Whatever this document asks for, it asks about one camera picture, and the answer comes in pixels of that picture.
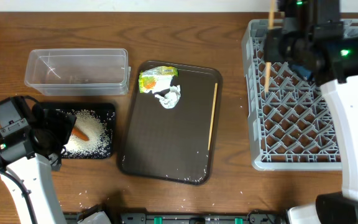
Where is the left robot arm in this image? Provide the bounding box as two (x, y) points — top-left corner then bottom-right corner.
(0, 97), (76, 223)

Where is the clear plastic bin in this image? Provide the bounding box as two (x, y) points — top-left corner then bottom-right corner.
(24, 49), (131, 96)

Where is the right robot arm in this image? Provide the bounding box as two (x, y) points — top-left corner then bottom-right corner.
(264, 0), (358, 224)

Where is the brown serving tray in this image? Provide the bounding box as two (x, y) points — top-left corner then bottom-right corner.
(117, 60), (223, 185)

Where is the orange carrot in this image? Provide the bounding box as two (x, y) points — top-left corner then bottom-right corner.
(71, 127), (90, 141)

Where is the black waste tray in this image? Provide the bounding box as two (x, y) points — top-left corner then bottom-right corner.
(31, 101), (117, 160)

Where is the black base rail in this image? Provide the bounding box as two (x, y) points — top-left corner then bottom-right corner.
(63, 204), (287, 224)

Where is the grey dishwasher rack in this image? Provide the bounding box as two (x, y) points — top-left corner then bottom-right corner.
(241, 19), (342, 171)

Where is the wooden chopstick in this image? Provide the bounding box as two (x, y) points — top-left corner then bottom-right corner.
(264, 0), (275, 93)
(208, 83), (218, 151)

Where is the dark blue plate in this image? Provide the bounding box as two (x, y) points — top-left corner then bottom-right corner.
(290, 64), (313, 82)

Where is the pile of white rice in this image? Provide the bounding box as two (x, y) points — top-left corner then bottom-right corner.
(62, 109), (116, 159)

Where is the crumpled white tissue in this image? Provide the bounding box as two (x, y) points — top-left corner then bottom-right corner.
(154, 85), (181, 109)

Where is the green snack wrapper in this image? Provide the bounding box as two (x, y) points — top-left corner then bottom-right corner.
(139, 66), (178, 93)

